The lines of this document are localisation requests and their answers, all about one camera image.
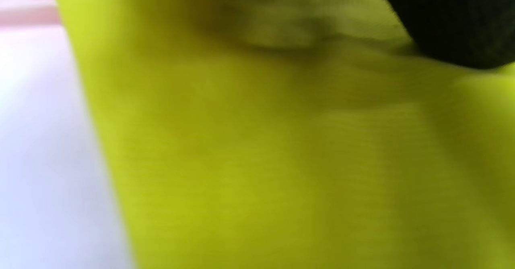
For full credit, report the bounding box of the yellow t-shirt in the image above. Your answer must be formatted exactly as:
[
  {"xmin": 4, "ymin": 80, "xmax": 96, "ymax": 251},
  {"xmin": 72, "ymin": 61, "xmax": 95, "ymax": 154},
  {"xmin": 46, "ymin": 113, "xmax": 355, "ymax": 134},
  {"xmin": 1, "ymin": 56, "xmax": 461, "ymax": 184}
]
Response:
[{"xmin": 48, "ymin": 0, "xmax": 515, "ymax": 269}]

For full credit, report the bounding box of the person's left hand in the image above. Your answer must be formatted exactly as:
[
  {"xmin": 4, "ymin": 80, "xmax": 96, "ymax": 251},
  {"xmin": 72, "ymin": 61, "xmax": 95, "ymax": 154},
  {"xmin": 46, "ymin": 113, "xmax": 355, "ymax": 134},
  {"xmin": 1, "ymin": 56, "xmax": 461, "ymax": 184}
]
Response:
[{"xmin": 376, "ymin": 0, "xmax": 515, "ymax": 69}]

